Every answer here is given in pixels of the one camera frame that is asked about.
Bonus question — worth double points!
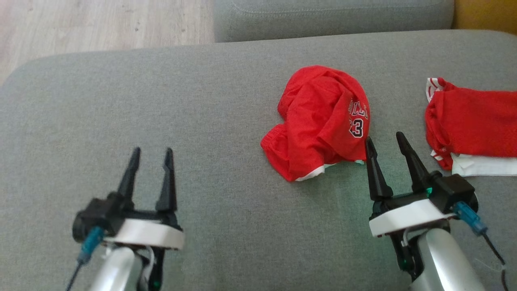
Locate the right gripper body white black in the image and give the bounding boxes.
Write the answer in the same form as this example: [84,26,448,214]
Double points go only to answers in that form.
[368,191,458,282]

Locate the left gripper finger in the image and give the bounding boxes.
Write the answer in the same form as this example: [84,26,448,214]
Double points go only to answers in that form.
[117,146,141,201]
[155,147,178,215]

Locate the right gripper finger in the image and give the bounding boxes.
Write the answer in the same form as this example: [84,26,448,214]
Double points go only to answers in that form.
[364,136,394,201]
[395,131,433,194]

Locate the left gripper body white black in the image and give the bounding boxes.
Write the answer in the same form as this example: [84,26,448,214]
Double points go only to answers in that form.
[103,193,185,291]

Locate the red white basketball jersey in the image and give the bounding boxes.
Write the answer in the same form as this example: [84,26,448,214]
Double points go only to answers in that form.
[424,77,517,177]

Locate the red basketball shorts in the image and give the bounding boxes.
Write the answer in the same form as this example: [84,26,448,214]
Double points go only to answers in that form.
[260,65,371,183]

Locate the grey sofa seat cushion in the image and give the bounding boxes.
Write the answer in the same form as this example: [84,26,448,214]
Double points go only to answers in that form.
[0,29,517,291]

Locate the grey sofa back cushion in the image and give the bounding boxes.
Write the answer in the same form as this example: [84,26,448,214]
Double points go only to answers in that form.
[212,0,455,43]

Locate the yellow cushion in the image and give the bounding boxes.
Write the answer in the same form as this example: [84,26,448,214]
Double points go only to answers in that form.
[452,0,517,36]

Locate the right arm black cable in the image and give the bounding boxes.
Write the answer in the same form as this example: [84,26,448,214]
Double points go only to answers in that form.
[452,201,510,291]

